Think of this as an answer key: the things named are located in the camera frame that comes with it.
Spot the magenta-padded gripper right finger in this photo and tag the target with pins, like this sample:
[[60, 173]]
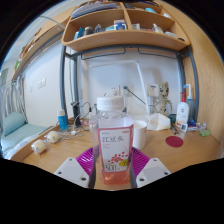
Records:
[[153, 171]]

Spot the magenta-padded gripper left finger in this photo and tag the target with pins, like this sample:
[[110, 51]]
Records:
[[71, 171]]

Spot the white wall switch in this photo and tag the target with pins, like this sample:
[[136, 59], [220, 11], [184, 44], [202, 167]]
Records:
[[41, 83]]

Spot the white paper cup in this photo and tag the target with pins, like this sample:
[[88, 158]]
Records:
[[140, 135]]

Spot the flat round red coaster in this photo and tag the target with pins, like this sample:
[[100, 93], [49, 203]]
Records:
[[174, 141]]

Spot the white wall outlet panel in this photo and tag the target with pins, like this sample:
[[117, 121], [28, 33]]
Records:
[[113, 90]]

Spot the small green pouch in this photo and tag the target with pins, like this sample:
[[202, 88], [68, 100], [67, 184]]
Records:
[[205, 133]]

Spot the clear drink bottle red label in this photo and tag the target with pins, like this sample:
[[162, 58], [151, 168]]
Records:
[[115, 143]]

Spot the white wall box blue label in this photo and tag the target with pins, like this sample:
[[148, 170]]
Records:
[[153, 90]]

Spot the long wooden wall shelf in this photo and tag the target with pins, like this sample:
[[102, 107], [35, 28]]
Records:
[[40, 43]]

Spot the grey striped curtain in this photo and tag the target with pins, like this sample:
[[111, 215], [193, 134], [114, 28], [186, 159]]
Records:
[[11, 98]]

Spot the small blue bottle white cap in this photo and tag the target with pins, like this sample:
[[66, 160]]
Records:
[[62, 121]]

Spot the wooden shelf unit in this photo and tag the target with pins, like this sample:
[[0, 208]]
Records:
[[126, 38]]

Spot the pink white small packet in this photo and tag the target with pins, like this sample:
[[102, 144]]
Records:
[[201, 126]]

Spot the teal pillow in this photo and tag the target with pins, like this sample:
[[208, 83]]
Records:
[[13, 123]]

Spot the grey metal frame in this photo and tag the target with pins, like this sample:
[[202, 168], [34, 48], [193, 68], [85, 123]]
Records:
[[62, 83]]

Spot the teal bed mattress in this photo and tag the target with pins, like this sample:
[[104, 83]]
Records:
[[23, 135]]

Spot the white paper bag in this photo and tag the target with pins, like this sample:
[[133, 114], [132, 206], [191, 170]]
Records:
[[160, 122]]

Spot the small white digital clock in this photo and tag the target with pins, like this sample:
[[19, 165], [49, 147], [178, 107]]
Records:
[[183, 127]]

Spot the dark blue small box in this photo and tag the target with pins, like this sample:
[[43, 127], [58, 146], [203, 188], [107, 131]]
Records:
[[192, 123]]

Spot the white pump bottle red pump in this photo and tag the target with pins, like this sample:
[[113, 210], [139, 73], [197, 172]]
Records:
[[182, 113]]

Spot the black upright device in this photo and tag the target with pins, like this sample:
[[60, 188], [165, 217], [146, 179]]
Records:
[[76, 113]]

